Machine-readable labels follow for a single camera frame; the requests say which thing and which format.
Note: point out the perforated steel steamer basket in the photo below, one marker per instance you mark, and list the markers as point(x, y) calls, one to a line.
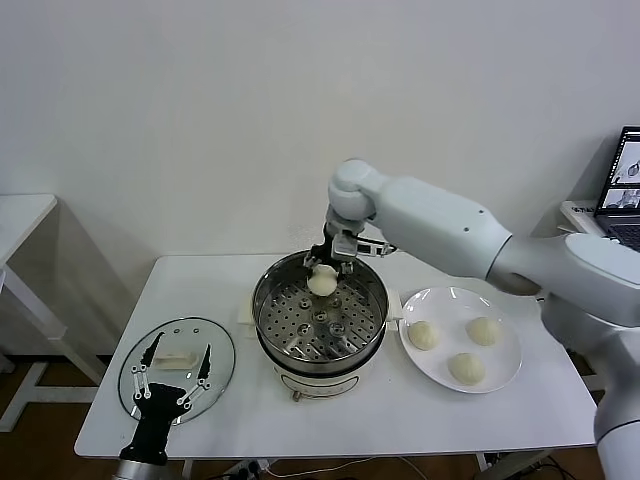
point(350, 320)

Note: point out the white steamed baozi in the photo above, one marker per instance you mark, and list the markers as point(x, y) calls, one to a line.
point(483, 331)
point(320, 285)
point(466, 369)
point(423, 335)

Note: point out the empty white side table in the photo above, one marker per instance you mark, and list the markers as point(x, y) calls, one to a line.
point(20, 215)

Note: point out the stainless steel steamer pot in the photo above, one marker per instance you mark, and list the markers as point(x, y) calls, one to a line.
point(320, 385)

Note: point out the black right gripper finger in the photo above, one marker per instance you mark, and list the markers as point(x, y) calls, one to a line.
point(312, 260)
point(346, 266)

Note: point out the round glass pot lid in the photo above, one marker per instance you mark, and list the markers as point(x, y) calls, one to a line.
point(220, 360)

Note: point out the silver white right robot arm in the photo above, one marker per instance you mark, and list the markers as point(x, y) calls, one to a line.
point(435, 220)

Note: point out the white floor power strip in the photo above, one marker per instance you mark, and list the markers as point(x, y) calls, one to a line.
point(250, 468)

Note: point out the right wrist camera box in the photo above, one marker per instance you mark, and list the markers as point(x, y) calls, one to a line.
point(350, 246)

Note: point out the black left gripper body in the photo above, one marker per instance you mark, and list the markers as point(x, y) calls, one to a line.
point(157, 405)

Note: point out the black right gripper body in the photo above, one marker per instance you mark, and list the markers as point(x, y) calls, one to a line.
point(327, 247)

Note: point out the round white plate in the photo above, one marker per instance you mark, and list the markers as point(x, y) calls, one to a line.
point(450, 305)

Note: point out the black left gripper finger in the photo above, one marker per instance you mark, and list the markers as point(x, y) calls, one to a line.
point(152, 350)
point(204, 367)

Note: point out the open dark laptop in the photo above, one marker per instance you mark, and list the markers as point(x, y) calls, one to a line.
point(625, 170)

